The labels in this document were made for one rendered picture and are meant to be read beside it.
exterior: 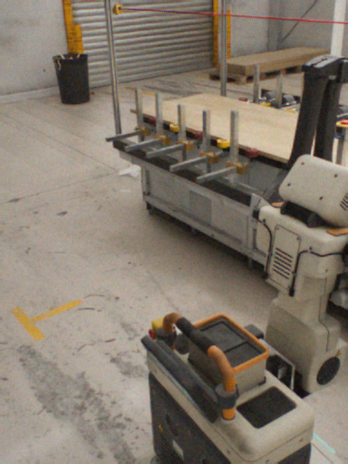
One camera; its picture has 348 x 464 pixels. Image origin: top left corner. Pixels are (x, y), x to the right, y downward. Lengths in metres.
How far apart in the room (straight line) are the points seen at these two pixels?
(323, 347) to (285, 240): 0.37
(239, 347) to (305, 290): 0.25
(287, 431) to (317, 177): 0.69
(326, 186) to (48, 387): 1.88
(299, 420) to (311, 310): 0.33
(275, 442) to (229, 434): 0.12
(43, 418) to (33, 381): 0.28
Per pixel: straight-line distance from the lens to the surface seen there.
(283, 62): 10.37
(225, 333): 1.61
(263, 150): 3.19
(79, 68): 8.60
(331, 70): 1.73
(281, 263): 1.56
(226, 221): 3.75
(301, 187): 1.53
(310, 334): 1.67
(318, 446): 2.18
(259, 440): 1.45
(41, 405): 2.78
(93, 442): 2.56
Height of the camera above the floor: 1.89
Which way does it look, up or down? 27 degrees down
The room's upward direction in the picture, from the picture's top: 2 degrees counter-clockwise
